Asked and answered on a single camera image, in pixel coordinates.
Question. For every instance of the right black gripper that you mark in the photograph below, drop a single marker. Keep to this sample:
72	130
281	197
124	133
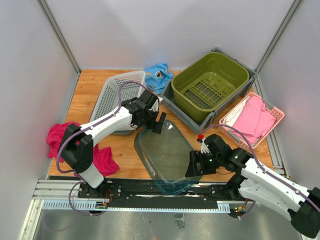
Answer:
196	156

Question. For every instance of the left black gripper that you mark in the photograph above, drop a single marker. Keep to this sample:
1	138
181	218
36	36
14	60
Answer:
158	125

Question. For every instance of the translucent blue plastic tub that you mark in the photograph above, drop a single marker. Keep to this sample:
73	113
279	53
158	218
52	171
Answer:
166	157

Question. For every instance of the white perforated plastic basket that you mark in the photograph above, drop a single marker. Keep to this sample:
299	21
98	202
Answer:
117	88

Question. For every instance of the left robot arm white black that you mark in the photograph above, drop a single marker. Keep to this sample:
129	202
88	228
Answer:
78	142

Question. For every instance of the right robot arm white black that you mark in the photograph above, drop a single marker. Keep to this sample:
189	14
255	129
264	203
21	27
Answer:
254	181

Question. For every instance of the grey plastic bin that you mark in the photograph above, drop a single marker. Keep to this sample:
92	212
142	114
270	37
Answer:
168	99

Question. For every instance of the blue patterned cloth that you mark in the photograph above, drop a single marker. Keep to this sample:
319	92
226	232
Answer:
157	77

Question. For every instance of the olive green plastic basin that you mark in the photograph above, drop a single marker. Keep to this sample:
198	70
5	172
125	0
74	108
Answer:
206	84

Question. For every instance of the magenta cloth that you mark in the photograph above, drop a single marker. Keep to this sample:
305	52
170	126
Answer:
102	158

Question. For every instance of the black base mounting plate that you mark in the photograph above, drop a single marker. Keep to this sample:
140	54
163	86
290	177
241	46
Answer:
140	194

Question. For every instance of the pink folded cloth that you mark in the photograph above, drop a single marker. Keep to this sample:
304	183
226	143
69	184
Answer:
251	118

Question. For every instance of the pink plastic basket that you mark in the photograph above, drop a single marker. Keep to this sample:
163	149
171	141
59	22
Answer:
237	137

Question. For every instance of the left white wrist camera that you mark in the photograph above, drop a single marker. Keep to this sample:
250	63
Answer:
157	104

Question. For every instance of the aluminium frame rail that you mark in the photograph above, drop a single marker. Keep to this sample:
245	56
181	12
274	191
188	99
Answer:
62	194

